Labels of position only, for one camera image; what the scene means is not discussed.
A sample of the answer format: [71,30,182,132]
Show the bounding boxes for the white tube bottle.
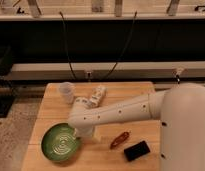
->
[89,85,106,107]

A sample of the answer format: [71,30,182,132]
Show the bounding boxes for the white wall rail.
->
[6,61,205,80]

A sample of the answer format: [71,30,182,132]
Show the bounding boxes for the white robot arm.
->
[68,83,205,171]

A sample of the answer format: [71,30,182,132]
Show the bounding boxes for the clear plastic cup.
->
[58,82,74,104]

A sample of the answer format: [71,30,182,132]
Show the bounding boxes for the right black hanging cable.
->
[100,10,138,82]

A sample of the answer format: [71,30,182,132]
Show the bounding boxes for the green ceramic bowl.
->
[41,123,81,162]

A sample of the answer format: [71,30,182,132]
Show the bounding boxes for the left black hanging cable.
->
[58,11,78,81]

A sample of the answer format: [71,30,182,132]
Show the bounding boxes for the white wall power outlet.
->
[84,70,93,81]

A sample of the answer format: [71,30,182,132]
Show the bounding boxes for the red-brown sausage toy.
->
[110,132,130,149]

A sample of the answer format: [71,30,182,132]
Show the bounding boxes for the black rectangular phone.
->
[124,141,150,162]

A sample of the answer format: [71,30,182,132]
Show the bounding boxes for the black hanging cable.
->
[58,11,78,81]
[100,10,138,82]

